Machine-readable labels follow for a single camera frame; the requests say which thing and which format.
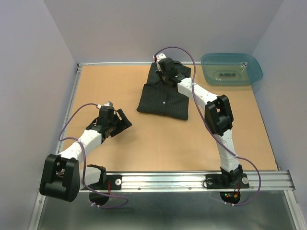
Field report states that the black striped long sleeve shirt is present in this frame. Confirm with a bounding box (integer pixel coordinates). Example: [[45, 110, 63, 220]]
[[137, 62, 189, 121]]

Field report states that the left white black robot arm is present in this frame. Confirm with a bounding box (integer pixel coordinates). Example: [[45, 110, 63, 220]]
[[39, 104, 132, 207]]

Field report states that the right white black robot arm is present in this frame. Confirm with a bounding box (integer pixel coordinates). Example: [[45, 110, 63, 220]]
[[154, 53, 245, 189]]

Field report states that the teal translucent plastic bin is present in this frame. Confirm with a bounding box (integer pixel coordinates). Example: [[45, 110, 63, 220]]
[[201, 53, 263, 86]]

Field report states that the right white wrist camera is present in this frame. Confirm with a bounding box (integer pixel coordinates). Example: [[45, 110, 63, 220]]
[[153, 52, 166, 71]]

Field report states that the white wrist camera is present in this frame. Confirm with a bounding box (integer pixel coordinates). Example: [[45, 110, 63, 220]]
[[96, 101, 113, 109], [153, 52, 166, 71]]

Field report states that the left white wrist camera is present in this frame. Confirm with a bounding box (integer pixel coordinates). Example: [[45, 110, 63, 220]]
[[96, 101, 113, 109]]

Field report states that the aluminium left side rail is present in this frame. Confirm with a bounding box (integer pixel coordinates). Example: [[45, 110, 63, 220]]
[[54, 63, 83, 154]]

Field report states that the aluminium front mounting rail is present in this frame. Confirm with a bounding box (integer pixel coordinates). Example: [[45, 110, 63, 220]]
[[106, 171, 295, 193]]

